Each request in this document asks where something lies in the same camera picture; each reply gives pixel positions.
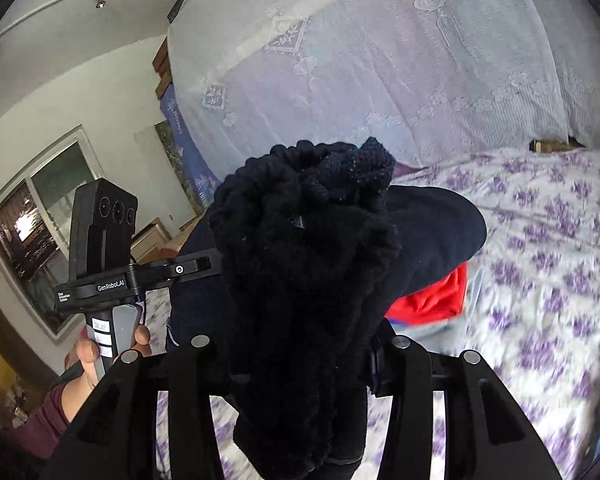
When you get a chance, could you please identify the navy blue pants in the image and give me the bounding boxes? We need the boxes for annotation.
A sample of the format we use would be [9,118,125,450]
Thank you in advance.
[166,139,486,479]

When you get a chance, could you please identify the maroon sleeved forearm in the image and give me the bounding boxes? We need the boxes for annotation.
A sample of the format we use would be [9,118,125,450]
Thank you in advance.
[0,374,97,460]

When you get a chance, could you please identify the person's left hand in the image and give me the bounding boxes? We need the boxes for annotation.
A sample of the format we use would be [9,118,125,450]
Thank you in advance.
[76,325,151,393]

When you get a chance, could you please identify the red blue folded garment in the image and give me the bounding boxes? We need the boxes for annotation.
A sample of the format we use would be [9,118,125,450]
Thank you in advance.
[386,262,468,326]

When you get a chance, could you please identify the blue patterned fabric hanging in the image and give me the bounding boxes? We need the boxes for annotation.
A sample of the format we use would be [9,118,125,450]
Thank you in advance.
[160,84,219,209]

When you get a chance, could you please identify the purple floral bed sheet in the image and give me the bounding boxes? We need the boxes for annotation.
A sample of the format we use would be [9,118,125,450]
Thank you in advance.
[144,145,600,480]

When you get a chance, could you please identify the stacked brown boxes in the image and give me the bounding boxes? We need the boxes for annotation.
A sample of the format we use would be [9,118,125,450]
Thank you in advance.
[152,38,173,100]

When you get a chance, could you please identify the gold picture frame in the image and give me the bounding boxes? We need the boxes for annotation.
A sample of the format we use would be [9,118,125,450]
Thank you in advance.
[131,218,171,264]

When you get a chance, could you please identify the window with white frame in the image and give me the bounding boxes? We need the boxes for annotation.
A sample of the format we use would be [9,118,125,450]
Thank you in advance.
[0,126,102,342]

